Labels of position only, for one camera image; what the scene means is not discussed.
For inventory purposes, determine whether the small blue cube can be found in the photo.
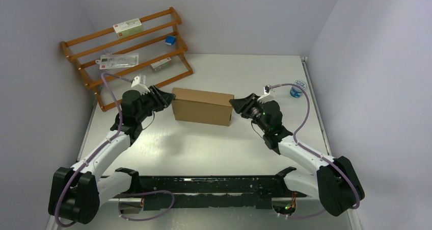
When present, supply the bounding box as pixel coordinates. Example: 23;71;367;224
165;35;176;46

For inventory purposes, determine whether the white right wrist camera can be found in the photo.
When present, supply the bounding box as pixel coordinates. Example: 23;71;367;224
257;85;274;104

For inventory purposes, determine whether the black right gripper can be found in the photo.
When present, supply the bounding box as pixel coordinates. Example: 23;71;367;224
230;94;268;134

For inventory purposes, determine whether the blue white lidded jar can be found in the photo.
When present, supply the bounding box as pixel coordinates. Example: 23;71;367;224
289;80;307;98

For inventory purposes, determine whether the brown cardboard box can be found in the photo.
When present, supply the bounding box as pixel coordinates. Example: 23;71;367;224
172;88;234;126

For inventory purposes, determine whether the small white grey box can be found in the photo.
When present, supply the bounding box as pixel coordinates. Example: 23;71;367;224
150;57;172;72

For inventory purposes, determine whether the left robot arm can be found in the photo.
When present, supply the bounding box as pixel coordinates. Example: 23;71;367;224
48;86;176;227

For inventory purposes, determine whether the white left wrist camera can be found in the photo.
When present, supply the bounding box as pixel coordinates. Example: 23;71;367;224
131;74;150;94

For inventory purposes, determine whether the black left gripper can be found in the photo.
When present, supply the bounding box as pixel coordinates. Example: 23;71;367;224
137;86;175;122

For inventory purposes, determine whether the white green product box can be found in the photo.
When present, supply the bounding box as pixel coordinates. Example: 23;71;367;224
113;18;144;39

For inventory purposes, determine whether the wooden tiered rack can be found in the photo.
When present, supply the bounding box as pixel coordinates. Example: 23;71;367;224
60;7;194;112

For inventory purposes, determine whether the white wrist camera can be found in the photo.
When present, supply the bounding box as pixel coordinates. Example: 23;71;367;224
257;85;274;104
131;74;150;94

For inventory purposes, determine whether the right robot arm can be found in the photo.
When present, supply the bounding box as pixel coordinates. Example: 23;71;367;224
229;93;365;216

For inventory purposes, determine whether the clear blister pack card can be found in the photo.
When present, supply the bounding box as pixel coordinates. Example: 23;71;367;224
95;53;139;69

